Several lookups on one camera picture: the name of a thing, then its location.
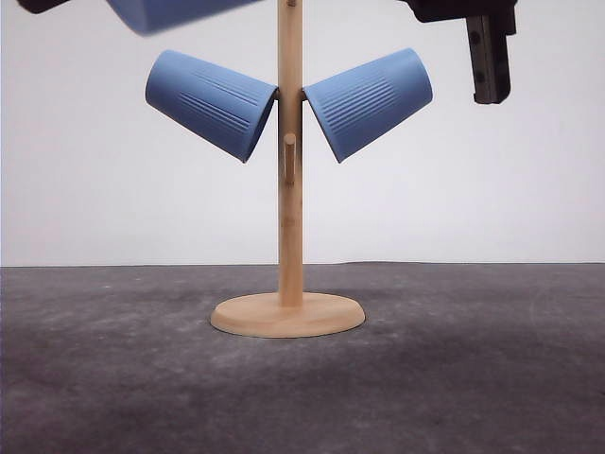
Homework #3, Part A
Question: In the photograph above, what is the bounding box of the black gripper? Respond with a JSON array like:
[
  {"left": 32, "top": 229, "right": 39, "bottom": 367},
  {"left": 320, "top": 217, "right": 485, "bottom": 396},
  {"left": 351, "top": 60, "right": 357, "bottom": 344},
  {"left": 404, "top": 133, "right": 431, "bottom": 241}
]
[
  {"left": 16, "top": 0, "right": 71, "bottom": 14},
  {"left": 395, "top": 0, "right": 518, "bottom": 104}
]

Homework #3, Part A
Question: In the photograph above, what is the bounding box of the wooden mug tree stand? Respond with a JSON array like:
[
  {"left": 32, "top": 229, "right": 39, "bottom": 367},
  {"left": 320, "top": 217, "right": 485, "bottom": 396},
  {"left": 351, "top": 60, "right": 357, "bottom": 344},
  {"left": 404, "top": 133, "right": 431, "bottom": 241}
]
[{"left": 211, "top": 0, "right": 366, "bottom": 339}]

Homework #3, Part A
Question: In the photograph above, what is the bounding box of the blue ribbed plastic cup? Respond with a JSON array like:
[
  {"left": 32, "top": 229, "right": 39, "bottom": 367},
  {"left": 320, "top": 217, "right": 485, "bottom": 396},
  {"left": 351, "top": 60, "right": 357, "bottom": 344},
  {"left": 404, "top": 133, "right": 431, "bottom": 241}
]
[
  {"left": 106, "top": 0, "right": 265, "bottom": 37},
  {"left": 145, "top": 50, "right": 279, "bottom": 163},
  {"left": 302, "top": 48, "right": 434, "bottom": 163}
]

